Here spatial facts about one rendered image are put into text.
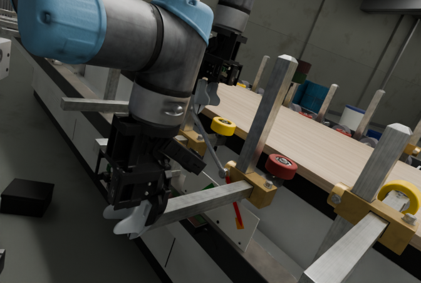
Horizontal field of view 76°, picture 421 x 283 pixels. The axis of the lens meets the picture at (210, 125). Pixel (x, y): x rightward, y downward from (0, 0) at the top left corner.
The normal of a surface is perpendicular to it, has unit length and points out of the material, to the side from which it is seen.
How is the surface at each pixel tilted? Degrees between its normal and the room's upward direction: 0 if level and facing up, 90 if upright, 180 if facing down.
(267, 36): 90
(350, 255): 0
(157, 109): 90
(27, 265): 0
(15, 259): 0
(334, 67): 90
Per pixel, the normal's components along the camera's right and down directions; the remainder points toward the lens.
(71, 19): 0.67, 0.35
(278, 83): -0.69, 0.00
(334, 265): 0.31, -0.90
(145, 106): -0.26, 0.23
